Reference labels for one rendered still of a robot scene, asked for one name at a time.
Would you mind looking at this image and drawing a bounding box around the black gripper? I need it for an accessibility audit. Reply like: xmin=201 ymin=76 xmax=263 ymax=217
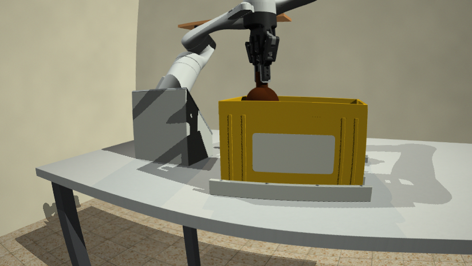
xmin=243 ymin=11 xmax=280 ymax=83

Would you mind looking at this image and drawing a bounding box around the yellow crate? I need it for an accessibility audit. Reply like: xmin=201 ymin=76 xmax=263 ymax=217
xmin=220 ymin=96 xmax=368 ymax=185

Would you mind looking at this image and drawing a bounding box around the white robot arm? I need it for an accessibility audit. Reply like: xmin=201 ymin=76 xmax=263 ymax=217
xmin=156 ymin=0 xmax=316 ymax=92

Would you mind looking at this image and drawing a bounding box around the brown bottle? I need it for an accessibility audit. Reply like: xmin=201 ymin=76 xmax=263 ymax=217
xmin=245 ymin=72 xmax=279 ymax=101

